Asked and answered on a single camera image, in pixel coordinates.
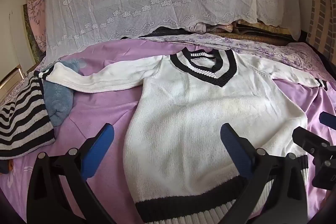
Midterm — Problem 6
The pink floral pillow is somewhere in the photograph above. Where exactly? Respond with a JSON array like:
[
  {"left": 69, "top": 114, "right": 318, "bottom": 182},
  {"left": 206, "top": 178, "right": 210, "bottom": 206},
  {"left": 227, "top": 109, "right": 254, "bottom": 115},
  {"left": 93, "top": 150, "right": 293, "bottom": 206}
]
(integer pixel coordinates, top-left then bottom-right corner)
[{"left": 26, "top": 0, "right": 48, "bottom": 56}]

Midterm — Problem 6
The stack of folded blankets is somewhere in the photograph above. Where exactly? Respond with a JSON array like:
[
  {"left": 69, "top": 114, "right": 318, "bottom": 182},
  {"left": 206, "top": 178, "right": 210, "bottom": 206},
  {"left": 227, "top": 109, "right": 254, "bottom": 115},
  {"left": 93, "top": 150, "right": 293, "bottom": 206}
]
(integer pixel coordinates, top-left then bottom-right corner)
[{"left": 184, "top": 19, "right": 300, "bottom": 46}]

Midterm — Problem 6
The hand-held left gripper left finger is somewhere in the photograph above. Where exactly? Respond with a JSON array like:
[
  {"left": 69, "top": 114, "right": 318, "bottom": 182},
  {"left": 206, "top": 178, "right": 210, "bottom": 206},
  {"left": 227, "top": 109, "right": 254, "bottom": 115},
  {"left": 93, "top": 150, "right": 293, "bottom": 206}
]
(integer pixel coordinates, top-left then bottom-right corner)
[{"left": 26, "top": 123, "right": 116, "bottom": 224}]

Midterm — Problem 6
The blue plush garment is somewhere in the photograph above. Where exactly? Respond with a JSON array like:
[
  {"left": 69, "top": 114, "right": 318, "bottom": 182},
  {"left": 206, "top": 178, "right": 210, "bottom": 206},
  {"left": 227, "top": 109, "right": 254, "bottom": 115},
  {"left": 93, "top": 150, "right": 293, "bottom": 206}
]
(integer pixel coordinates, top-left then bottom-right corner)
[{"left": 43, "top": 60, "right": 87, "bottom": 127}]

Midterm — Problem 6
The black white striped garment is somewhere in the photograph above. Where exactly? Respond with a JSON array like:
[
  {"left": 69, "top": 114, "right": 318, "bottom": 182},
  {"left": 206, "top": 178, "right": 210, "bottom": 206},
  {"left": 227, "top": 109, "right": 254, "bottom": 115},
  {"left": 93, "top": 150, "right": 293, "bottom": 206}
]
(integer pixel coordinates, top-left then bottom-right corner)
[{"left": 0, "top": 74, "right": 56, "bottom": 160}]

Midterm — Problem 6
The beige checked curtain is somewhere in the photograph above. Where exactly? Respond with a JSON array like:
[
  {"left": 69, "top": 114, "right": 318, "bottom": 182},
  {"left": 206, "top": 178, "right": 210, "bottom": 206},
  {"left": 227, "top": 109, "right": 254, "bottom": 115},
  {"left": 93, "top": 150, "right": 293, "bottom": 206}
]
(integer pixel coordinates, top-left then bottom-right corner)
[{"left": 306, "top": 0, "right": 336, "bottom": 56}]

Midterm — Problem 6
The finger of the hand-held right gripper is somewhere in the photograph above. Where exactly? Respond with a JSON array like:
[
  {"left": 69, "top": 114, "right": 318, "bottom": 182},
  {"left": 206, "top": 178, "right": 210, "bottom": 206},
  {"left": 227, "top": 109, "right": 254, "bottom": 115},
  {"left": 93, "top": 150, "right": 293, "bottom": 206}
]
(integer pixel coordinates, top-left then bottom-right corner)
[
  {"left": 292, "top": 126, "right": 332, "bottom": 161},
  {"left": 319, "top": 111, "right": 336, "bottom": 131}
]

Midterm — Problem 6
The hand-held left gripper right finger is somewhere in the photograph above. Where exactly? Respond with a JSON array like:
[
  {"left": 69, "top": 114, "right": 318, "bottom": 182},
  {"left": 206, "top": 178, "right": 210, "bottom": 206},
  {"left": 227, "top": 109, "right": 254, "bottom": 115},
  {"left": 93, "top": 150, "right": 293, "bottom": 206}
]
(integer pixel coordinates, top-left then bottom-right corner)
[{"left": 220, "top": 123, "right": 308, "bottom": 224}]

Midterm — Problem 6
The white knit sweater black trim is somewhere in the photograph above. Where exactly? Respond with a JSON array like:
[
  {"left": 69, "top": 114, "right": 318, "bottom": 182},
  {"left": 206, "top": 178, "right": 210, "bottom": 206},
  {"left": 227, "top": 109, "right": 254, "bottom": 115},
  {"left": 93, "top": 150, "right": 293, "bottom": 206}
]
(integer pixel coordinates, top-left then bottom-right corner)
[{"left": 39, "top": 48, "right": 328, "bottom": 224}]

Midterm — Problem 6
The purple bed sheet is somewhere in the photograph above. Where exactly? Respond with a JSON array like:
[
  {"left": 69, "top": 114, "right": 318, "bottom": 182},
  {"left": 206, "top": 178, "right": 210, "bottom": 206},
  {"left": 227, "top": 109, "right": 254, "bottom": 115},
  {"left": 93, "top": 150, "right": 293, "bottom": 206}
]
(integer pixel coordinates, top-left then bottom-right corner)
[{"left": 0, "top": 39, "right": 336, "bottom": 224}]

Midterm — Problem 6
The purple floral sheet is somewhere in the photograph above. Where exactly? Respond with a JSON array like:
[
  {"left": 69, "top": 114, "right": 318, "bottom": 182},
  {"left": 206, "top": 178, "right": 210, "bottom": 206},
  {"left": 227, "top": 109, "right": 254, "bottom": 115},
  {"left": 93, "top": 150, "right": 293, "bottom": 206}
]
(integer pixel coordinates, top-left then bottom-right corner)
[{"left": 139, "top": 33, "right": 326, "bottom": 72}]

